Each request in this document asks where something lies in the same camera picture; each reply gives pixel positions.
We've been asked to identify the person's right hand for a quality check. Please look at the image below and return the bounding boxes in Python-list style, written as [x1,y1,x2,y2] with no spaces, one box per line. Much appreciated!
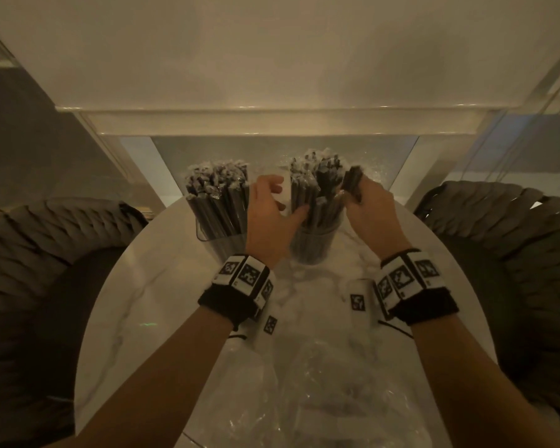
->
[340,175,410,264]

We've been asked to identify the person's left hand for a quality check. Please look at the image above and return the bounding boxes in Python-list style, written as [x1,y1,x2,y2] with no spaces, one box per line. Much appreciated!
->
[245,174,310,270]

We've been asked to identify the small bunch of black straws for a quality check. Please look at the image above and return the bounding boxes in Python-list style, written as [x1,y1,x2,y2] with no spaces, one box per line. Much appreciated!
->
[342,165,366,204]

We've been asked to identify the person's left forearm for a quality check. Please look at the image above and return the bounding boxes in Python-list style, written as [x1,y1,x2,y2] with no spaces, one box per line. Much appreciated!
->
[51,305,236,448]

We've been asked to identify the person's right forearm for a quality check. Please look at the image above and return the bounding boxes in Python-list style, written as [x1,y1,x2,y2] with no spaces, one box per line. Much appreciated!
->
[408,315,560,448]

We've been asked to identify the clear plastic cup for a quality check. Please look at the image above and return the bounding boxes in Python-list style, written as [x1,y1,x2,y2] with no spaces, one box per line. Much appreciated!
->
[288,214,344,266]
[195,214,252,264]

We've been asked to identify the bundle of wrapped black straws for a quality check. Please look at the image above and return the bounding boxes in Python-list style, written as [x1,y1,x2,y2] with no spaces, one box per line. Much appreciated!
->
[184,158,253,248]
[289,150,347,231]

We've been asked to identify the black left wristband with markers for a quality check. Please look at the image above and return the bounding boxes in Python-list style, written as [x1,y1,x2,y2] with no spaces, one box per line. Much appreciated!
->
[197,254,281,342]

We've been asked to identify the black wristband with markers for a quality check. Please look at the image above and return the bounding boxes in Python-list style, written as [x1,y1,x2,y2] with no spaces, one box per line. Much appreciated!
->
[348,248,461,328]
[197,254,281,342]

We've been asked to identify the white window sill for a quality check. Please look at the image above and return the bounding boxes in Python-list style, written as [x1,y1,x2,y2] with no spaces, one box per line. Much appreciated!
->
[55,104,511,138]

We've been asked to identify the black right wristband with markers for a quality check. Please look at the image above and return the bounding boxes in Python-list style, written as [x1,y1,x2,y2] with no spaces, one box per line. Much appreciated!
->
[348,248,461,328]

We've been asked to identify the dark woven chair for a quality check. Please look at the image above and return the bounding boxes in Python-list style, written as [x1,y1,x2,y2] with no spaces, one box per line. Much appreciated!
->
[0,198,150,448]
[413,180,560,427]

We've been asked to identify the clear plastic bag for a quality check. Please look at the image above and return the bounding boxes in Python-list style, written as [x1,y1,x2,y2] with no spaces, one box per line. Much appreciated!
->
[182,338,432,448]

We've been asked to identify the window blind cords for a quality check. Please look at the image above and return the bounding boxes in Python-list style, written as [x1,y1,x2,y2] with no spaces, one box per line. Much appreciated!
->
[460,56,560,184]

